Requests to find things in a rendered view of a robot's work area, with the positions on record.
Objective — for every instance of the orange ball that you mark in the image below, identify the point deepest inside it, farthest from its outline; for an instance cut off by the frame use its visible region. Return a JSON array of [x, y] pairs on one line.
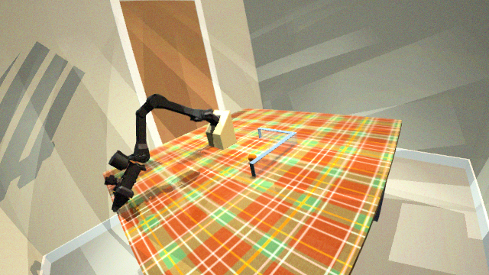
[[251, 157]]

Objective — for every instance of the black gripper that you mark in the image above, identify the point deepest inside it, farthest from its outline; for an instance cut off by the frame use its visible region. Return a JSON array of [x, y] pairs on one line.
[[123, 192]]

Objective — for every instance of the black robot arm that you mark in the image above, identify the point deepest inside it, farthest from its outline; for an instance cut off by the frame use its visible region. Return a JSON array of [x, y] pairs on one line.
[[141, 151]]

